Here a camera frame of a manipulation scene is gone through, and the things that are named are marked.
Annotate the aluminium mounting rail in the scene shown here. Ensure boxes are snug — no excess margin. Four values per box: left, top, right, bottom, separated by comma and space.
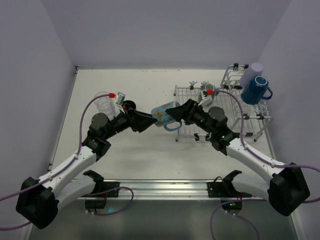
74, 178, 263, 201

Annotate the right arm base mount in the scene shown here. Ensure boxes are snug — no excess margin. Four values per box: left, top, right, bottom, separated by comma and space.
206, 170, 252, 199

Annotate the lavender plastic cup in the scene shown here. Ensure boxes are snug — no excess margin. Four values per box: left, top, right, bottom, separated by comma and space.
239, 62, 264, 89

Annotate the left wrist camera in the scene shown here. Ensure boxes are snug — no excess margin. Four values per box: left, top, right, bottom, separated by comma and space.
115, 92, 126, 107

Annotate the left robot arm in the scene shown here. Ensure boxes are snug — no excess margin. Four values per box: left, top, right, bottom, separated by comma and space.
15, 104, 157, 229

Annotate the dark blue plastic mug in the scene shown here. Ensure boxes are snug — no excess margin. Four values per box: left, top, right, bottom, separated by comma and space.
241, 76, 273, 105

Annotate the clear glass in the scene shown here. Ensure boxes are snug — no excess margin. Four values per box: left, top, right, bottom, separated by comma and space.
94, 96, 116, 120

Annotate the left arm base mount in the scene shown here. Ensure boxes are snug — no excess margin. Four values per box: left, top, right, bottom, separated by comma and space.
83, 170, 120, 213

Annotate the dark green mug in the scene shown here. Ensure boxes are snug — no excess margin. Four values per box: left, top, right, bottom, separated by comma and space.
204, 83, 216, 95

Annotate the light blue mug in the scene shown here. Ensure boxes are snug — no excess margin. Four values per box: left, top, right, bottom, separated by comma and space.
151, 101, 182, 132

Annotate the metal dish rack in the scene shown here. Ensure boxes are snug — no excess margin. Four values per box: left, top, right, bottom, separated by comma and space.
173, 63, 274, 142

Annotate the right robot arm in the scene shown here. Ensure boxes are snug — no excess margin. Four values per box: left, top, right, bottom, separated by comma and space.
166, 99, 310, 216

